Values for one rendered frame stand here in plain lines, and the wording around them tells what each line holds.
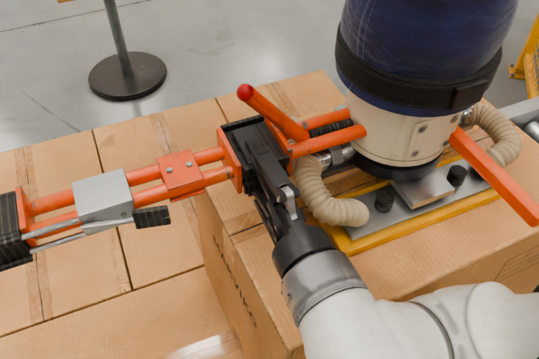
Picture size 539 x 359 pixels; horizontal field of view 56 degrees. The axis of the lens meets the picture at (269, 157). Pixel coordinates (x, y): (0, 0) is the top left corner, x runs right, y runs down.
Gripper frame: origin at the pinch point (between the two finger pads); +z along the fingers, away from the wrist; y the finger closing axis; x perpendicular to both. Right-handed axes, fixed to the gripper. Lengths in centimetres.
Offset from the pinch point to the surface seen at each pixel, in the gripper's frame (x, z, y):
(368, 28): 15.5, -2.0, -18.3
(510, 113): 95, 31, 49
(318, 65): 93, 147, 108
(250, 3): 83, 222, 108
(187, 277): -11, 17, 54
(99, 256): -29, 32, 54
